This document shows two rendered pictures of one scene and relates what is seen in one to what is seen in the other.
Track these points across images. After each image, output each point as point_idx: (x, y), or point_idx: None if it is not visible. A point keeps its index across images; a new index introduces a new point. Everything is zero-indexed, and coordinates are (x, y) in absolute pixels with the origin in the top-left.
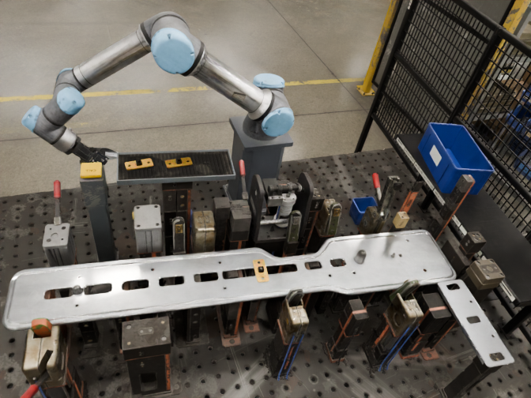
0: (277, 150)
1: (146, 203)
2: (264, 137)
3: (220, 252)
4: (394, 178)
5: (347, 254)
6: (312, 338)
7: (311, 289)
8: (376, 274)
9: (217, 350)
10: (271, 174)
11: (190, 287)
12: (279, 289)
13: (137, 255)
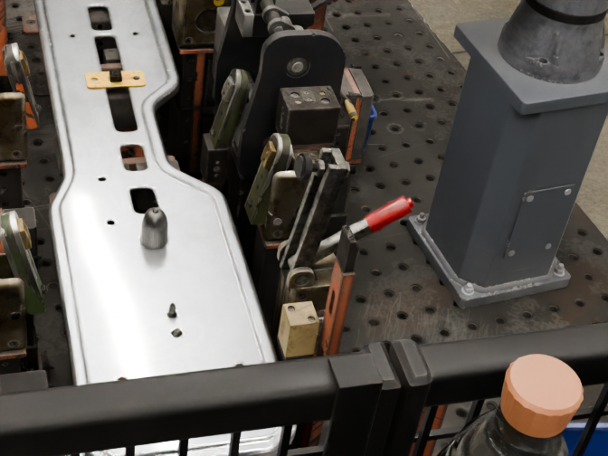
0: (503, 102)
1: (408, 94)
2: (503, 42)
3: (160, 33)
4: (334, 160)
5: (170, 220)
6: (59, 337)
7: (64, 147)
8: (106, 264)
9: (44, 187)
10: (480, 168)
11: (76, 1)
12: (65, 99)
13: None
